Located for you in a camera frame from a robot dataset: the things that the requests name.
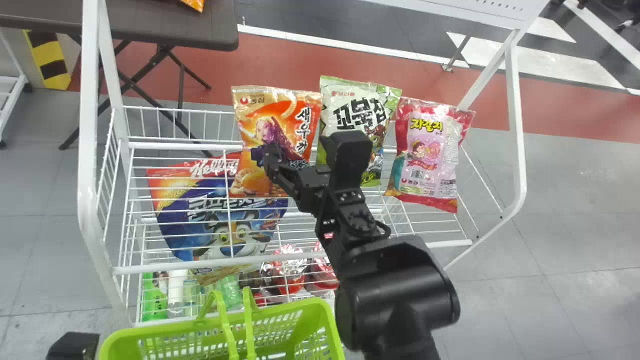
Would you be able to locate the white bottle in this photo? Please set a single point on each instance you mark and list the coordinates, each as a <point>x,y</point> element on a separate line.
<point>177,292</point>

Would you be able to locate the small orange snack packet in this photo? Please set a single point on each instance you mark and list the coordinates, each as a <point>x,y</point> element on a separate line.
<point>194,4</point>

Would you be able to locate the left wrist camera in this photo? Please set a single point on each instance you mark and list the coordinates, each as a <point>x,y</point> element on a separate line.
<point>74,346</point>

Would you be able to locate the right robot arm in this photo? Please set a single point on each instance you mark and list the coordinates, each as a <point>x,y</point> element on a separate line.
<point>395,300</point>

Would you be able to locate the green snack packet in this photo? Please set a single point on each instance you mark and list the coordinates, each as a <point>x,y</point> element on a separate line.
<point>357,107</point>

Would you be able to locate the red noodle cup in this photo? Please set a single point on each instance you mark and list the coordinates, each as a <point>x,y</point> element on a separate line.
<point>322,272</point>
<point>289,270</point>

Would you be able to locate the white shelf trolley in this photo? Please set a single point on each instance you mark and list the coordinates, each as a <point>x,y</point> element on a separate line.
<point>10,95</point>

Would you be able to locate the yellow black striped post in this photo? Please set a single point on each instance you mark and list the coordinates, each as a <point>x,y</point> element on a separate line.
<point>49,60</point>

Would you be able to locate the green basket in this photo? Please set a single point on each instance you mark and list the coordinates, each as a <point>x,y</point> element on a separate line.
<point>290,335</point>

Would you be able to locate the dark side table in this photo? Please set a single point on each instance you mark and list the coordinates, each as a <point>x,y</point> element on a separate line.
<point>150,22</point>

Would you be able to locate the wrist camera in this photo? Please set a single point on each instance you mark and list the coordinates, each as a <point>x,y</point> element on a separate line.
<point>346,157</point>
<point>74,346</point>

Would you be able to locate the clear green bottle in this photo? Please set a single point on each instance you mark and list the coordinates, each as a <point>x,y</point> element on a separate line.
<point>230,292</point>

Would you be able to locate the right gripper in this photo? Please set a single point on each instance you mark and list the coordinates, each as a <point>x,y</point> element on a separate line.
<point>306,190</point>

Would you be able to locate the red snack packet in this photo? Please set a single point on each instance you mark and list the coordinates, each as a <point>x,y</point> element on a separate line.
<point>430,155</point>

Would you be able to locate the blue cereal bag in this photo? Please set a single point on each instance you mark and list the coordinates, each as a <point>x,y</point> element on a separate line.
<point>200,210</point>

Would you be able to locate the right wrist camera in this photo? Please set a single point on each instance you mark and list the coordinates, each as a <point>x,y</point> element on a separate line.
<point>346,157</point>

